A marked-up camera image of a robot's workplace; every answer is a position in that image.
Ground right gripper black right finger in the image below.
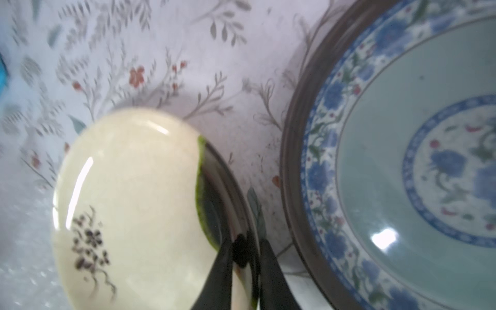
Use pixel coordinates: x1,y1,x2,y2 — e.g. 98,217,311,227
260,239,301,310

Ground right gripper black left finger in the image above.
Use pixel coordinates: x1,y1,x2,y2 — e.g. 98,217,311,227
191,239,233,310

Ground cream plate with black flowers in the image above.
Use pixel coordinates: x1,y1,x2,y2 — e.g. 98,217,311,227
52,108,259,309

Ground clear bubble wrap sheet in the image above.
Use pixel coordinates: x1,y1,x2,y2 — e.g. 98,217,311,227
1,165,71,309

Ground blue floral ceramic plate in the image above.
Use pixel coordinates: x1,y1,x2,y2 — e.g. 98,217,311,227
280,1,495,309

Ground blue tape dispenser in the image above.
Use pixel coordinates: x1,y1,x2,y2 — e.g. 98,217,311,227
0,56,9,94

